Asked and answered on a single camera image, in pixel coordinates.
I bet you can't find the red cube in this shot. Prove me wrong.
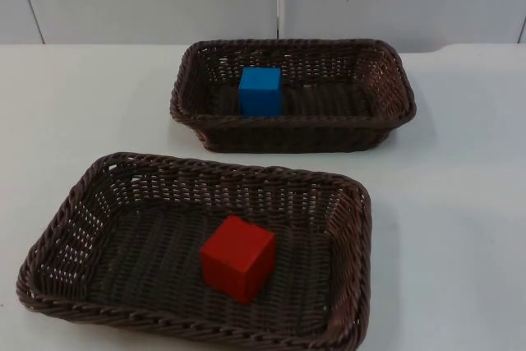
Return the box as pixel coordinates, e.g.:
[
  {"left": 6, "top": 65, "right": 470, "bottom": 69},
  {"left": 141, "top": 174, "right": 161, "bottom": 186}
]
[{"left": 199, "top": 215, "right": 277, "bottom": 306}]

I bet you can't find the dark brown wicker basket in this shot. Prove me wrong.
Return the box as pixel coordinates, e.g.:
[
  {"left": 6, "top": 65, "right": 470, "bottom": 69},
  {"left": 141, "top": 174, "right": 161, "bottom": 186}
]
[
  {"left": 16, "top": 151, "right": 373, "bottom": 351},
  {"left": 169, "top": 38, "right": 418, "bottom": 155}
]

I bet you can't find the blue cube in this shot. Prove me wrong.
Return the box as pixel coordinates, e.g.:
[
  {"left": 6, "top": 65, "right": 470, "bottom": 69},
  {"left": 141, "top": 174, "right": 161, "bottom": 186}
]
[{"left": 238, "top": 66, "right": 285, "bottom": 118}]

